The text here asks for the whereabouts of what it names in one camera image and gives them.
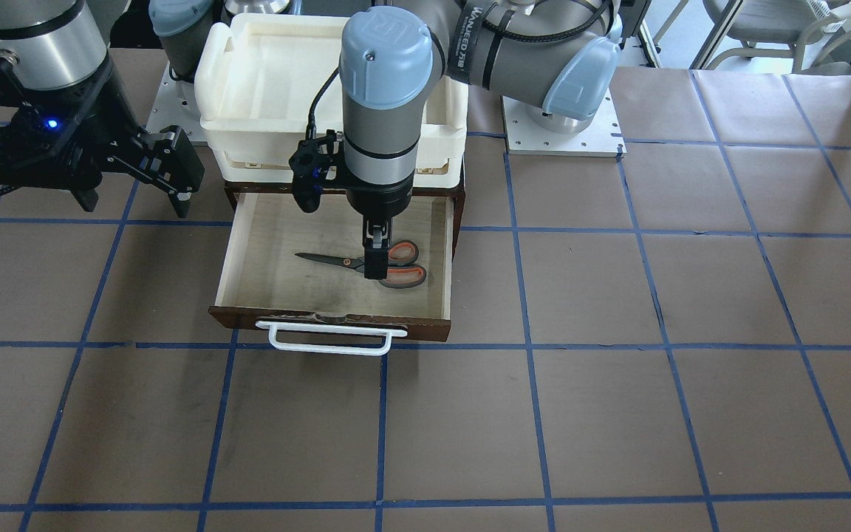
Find dark wooden drawer cabinet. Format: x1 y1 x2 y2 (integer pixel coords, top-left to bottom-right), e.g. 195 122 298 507
216 151 466 251

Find orange grey handled scissors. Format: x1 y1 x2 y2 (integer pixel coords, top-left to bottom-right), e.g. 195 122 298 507
295 239 428 289

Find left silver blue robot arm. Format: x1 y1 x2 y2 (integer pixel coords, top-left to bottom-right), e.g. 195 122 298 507
288 1 623 280

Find white foam tray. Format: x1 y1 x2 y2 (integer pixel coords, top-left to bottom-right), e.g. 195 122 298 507
194 13 469 188

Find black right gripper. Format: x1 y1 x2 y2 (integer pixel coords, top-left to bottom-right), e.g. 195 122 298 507
0 56 204 219

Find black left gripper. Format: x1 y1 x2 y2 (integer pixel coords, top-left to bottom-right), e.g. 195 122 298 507
288 130 415 280

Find wooden drawer with white handle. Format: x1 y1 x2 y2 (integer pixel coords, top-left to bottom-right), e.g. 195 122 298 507
209 193 454 348

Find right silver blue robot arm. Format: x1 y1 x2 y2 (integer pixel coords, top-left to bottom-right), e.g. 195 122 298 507
0 1 204 218

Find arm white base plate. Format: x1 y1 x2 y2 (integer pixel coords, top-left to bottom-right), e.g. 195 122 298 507
502 90 627 157
146 63 207 146

